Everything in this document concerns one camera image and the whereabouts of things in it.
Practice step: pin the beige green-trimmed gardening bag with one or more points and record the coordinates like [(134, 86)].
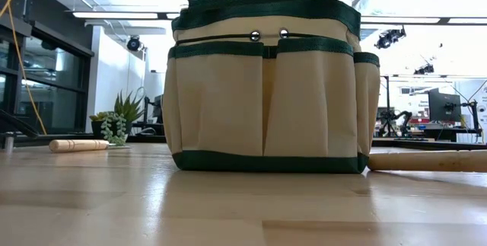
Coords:
[(228, 105)]

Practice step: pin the black background robot arm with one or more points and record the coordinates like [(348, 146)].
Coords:
[(395, 120)]

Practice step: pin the small black monitor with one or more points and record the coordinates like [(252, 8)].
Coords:
[(158, 106)]

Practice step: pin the round black ceiling spotlight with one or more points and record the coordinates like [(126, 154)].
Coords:
[(133, 43)]

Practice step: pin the potted green succulent plant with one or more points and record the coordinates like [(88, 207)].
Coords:
[(110, 128)]

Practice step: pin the black ceiling spotlight cluster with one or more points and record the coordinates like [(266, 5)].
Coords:
[(389, 37)]

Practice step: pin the small black track light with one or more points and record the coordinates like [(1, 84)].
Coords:
[(424, 69)]

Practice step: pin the large black monitor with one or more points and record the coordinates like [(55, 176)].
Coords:
[(443, 107)]

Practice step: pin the dark background desk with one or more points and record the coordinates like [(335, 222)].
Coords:
[(449, 131)]

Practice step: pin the black table frame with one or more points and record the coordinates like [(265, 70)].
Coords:
[(152, 138)]

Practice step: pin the black background rig frame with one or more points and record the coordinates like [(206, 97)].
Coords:
[(387, 90)]

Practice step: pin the ceiling light rail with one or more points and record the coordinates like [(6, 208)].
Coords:
[(114, 15)]

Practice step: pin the silver metal post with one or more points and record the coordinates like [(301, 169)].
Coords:
[(8, 143)]

